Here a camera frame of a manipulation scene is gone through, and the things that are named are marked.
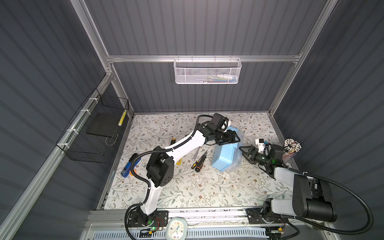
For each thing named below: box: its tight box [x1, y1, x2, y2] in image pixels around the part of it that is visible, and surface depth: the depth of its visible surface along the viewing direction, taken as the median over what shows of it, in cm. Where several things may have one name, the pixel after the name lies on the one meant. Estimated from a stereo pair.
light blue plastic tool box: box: [211, 126, 244, 173], surface depth 82 cm
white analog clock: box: [165, 217, 188, 240], surface depth 70 cm
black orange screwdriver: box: [195, 149, 209, 173], surface depth 93 cm
